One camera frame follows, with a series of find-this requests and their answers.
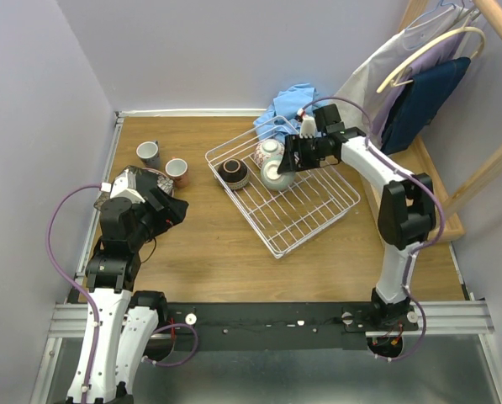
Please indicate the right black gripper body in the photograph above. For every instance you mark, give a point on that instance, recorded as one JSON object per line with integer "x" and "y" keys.
{"x": 309, "y": 151}

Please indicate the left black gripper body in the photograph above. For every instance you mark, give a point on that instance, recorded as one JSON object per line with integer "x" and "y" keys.
{"x": 159, "y": 200}

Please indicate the light green ribbed bowl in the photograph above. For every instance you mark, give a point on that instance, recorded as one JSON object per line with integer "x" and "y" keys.
{"x": 273, "y": 180}

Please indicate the red white patterned bowl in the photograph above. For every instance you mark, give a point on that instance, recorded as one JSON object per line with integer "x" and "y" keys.
{"x": 266, "y": 149}

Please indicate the black square plate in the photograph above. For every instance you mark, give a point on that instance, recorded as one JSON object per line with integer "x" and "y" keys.
{"x": 148, "y": 178}

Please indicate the pink mug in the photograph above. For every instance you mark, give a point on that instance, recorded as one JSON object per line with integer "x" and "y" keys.
{"x": 177, "y": 170}

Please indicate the dark brown bowl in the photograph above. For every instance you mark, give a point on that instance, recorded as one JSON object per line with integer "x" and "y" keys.
{"x": 234, "y": 173}

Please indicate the grey mug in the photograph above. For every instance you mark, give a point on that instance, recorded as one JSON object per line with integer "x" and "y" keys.
{"x": 149, "y": 154}

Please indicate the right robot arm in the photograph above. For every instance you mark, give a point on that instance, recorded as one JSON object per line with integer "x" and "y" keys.
{"x": 406, "y": 215}

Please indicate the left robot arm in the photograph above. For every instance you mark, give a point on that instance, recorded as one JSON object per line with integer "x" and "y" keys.
{"x": 120, "y": 320}

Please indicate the wooden clothes rack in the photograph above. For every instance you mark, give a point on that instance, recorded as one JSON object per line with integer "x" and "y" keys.
{"x": 462, "y": 149}

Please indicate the light blue cloth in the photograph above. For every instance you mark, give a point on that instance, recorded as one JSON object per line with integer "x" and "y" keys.
{"x": 284, "y": 105}

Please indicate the white t-shirt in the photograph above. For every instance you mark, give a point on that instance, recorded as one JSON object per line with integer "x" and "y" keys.
{"x": 361, "y": 87}

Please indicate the navy blue garment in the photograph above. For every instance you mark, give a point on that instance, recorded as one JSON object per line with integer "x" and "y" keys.
{"x": 419, "y": 102}

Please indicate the grey clothes hanger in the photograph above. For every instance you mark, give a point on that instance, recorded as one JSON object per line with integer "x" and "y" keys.
{"x": 467, "y": 16}

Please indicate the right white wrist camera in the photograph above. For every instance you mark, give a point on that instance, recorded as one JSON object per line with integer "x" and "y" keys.
{"x": 325, "y": 121}

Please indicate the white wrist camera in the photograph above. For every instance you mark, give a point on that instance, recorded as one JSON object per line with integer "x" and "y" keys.
{"x": 123, "y": 187}
{"x": 325, "y": 121}

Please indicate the white wire dish rack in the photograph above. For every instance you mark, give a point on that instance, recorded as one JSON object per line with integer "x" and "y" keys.
{"x": 283, "y": 219}

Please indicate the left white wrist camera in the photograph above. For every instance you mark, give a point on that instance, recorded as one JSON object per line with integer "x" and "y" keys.
{"x": 123, "y": 187}

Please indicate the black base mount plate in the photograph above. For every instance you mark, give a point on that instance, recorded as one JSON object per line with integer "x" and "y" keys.
{"x": 225, "y": 327}

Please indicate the blue wire hanger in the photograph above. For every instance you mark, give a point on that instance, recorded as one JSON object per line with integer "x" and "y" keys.
{"x": 436, "y": 20}

